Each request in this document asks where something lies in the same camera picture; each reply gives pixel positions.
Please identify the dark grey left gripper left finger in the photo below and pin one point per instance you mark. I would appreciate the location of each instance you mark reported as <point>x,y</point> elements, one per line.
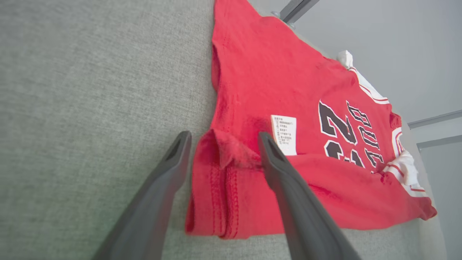
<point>151,209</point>

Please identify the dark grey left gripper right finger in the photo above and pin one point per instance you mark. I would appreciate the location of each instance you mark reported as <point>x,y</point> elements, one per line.
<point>303,216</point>

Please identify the red jersey garment white trim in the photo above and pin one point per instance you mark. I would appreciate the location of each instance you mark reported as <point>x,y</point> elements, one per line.
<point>270,72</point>

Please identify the grey fabric sofa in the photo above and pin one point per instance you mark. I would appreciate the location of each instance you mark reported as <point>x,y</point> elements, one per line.
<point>90,108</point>

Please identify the grey metal frame post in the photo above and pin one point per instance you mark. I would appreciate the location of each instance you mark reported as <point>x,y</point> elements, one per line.
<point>296,9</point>

